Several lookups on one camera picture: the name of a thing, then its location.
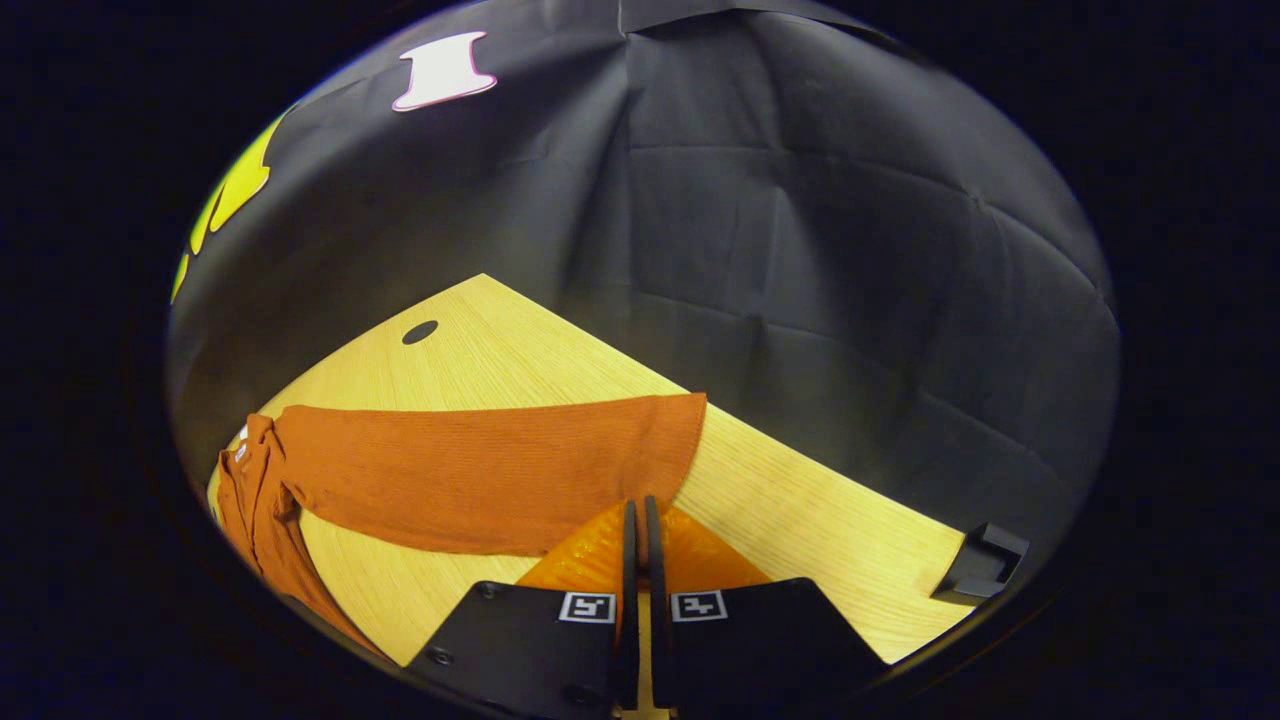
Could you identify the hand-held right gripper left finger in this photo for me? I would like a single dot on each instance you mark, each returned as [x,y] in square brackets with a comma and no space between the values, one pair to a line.
[629,620]

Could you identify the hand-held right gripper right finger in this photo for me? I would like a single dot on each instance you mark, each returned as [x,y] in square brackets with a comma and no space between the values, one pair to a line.
[655,620]

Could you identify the rust orange knit cardigan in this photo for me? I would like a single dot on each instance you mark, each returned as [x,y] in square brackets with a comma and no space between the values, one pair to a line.
[480,470]

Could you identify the black plastic holder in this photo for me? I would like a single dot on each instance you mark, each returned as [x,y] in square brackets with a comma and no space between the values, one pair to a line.
[985,560]

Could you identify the black backdrop cloth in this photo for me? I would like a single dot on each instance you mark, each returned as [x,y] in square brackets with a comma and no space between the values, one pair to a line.
[800,250]

